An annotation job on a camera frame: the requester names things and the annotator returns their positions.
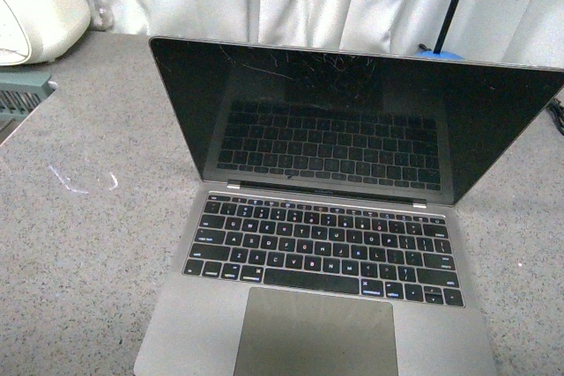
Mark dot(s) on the grey laptop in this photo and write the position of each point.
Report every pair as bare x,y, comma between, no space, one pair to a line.
323,240

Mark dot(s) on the blue desk lamp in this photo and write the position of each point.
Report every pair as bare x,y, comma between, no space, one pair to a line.
437,51

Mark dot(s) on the green sink drying rack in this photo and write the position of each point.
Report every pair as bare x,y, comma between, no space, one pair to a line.
22,92

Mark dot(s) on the white blender appliance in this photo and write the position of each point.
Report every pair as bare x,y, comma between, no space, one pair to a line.
37,31

